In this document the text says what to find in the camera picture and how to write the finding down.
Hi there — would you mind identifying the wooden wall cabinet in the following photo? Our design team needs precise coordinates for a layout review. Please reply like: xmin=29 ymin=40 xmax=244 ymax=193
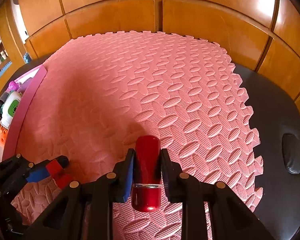
xmin=18 ymin=0 xmax=300 ymax=112

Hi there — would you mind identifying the red puzzle piece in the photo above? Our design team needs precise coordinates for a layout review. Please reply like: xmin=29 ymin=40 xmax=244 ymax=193
xmin=46 ymin=160 xmax=73 ymax=190

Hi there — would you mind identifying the purple oval case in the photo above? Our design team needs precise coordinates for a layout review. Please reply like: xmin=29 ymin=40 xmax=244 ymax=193
xmin=17 ymin=77 xmax=33 ymax=94

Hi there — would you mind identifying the red cylinder bottle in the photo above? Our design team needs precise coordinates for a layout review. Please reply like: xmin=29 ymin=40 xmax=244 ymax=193
xmin=132 ymin=135 xmax=161 ymax=212

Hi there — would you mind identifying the blue foam mat piece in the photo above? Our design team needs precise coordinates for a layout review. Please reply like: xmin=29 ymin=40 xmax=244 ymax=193
xmin=23 ymin=53 xmax=32 ymax=64

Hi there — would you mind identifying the green white plug device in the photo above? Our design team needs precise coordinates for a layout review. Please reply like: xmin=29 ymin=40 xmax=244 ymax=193
xmin=0 ymin=91 xmax=21 ymax=129

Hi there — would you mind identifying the black face hole cushion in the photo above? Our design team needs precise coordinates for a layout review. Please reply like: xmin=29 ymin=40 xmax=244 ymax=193
xmin=282 ymin=133 xmax=300 ymax=174

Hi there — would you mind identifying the pink foam puzzle mat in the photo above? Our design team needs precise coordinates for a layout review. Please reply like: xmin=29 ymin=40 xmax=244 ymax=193
xmin=11 ymin=30 xmax=264 ymax=240

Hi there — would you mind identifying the pink white shallow tray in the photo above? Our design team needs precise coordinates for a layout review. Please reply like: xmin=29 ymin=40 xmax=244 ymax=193
xmin=0 ymin=64 xmax=47 ymax=162

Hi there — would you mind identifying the purple perforated dome toy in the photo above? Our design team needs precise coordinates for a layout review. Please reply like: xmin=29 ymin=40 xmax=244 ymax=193
xmin=6 ymin=81 xmax=20 ymax=93

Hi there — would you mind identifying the wooden door with shelves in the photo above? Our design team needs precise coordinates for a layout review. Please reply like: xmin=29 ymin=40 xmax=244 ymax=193
xmin=0 ymin=0 xmax=26 ymax=94

